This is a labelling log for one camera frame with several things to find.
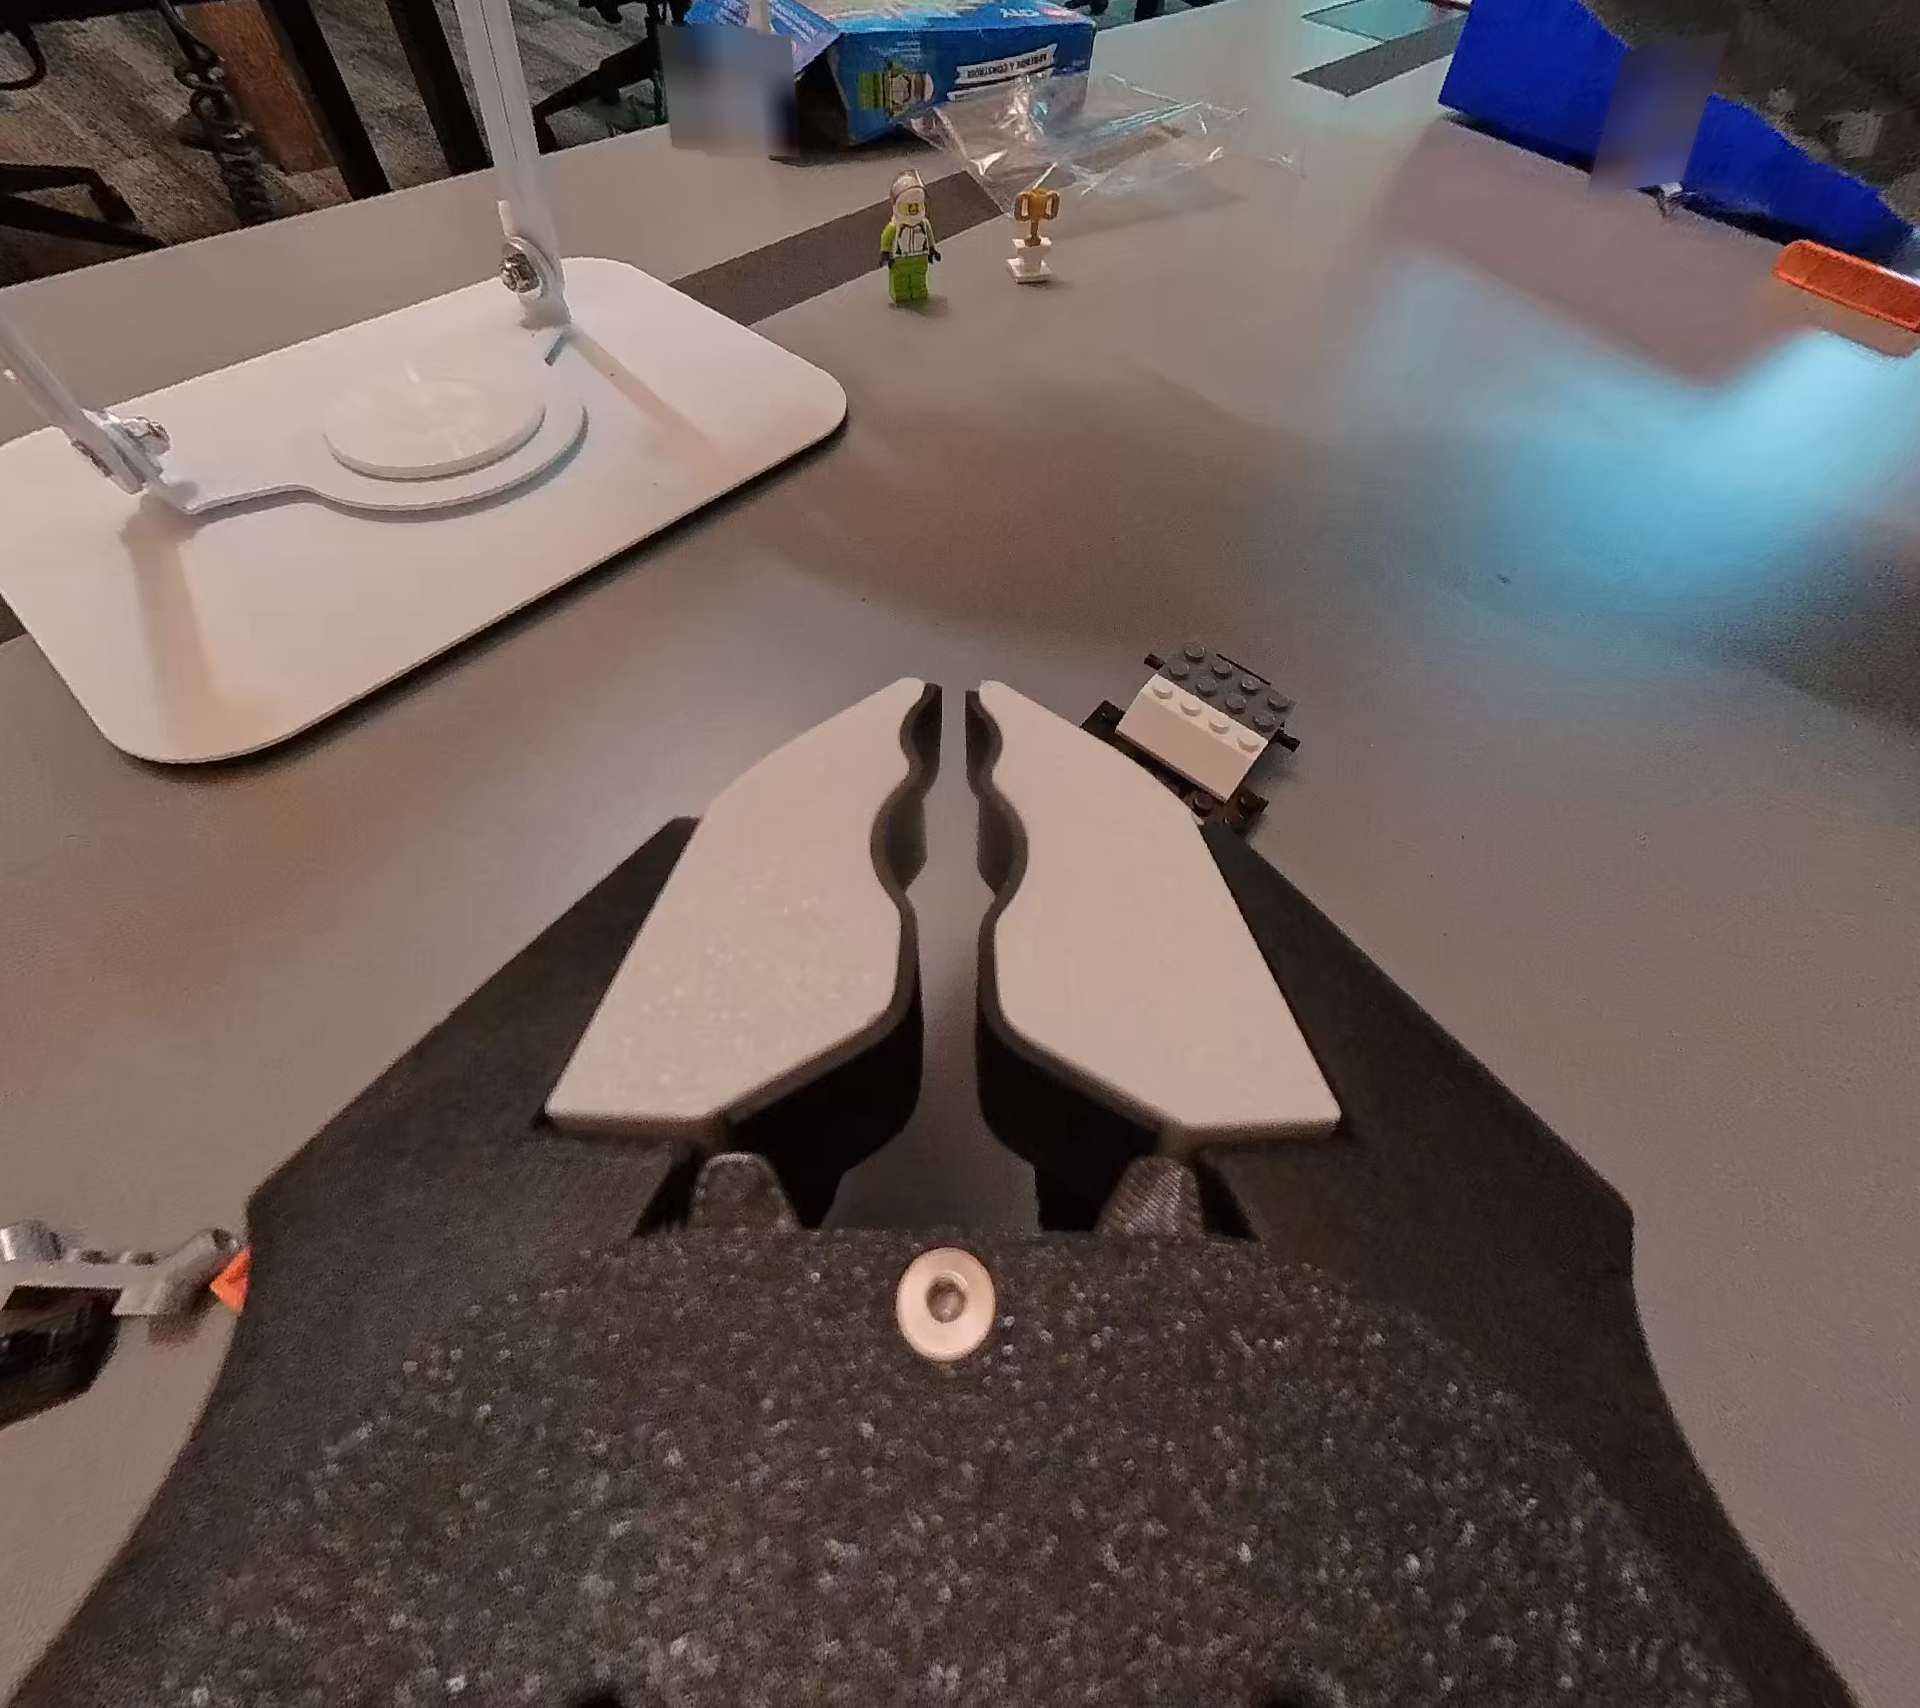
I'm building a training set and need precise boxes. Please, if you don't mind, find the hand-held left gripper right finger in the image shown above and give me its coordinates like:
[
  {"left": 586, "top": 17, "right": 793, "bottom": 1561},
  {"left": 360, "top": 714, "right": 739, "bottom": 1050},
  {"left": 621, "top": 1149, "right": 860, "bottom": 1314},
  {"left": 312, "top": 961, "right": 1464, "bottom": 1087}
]
[{"left": 965, "top": 679, "right": 1346, "bottom": 1156}]

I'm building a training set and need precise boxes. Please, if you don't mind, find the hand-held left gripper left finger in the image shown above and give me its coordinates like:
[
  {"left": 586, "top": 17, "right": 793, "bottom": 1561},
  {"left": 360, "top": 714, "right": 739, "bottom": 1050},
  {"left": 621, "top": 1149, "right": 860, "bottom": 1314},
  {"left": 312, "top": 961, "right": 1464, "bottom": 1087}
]
[{"left": 543, "top": 679, "right": 944, "bottom": 1145}]

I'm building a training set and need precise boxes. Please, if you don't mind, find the black lego chassis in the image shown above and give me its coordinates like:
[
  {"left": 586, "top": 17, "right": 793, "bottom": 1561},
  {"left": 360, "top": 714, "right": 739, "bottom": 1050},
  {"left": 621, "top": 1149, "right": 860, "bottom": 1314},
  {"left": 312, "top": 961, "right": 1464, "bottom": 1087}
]
[{"left": 1074, "top": 646, "right": 1304, "bottom": 834}]

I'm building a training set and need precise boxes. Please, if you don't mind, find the lime green lego minifigure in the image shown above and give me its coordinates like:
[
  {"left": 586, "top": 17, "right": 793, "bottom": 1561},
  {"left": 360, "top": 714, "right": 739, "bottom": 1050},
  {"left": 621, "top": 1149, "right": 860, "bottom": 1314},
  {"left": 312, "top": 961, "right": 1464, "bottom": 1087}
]
[{"left": 876, "top": 170, "right": 948, "bottom": 311}]

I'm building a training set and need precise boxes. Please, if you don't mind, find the pile of lego pieces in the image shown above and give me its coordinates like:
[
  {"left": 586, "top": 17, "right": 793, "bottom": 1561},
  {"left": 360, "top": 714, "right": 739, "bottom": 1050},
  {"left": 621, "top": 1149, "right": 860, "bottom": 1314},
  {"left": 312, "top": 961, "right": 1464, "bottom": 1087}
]
[{"left": 0, "top": 238, "right": 1920, "bottom": 1434}]

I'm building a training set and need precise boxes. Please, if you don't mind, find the blue lego box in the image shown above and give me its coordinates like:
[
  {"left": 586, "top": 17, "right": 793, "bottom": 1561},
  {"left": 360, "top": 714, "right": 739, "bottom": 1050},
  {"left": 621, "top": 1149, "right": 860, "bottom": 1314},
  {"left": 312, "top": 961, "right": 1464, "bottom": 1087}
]
[{"left": 682, "top": 0, "right": 1097, "bottom": 154}]

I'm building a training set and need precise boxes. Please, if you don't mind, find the white book stand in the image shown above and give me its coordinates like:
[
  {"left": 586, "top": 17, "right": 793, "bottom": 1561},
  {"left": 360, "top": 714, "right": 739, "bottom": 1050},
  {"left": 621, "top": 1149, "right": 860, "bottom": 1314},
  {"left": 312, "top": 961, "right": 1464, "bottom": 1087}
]
[{"left": 0, "top": 0, "right": 851, "bottom": 768}]

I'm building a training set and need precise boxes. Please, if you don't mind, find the clear plastic bag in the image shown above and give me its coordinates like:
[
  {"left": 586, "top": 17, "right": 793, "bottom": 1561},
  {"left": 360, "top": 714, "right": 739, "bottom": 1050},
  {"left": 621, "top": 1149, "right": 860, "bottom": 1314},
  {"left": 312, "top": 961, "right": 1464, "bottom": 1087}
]
[{"left": 923, "top": 74, "right": 1247, "bottom": 209}]

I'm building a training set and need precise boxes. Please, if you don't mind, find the blue plastic bin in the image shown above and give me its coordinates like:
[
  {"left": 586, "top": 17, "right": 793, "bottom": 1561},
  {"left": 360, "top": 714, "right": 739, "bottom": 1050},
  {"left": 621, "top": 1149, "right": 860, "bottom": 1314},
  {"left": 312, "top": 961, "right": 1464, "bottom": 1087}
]
[{"left": 1438, "top": 0, "right": 1920, "bottom": 270}]

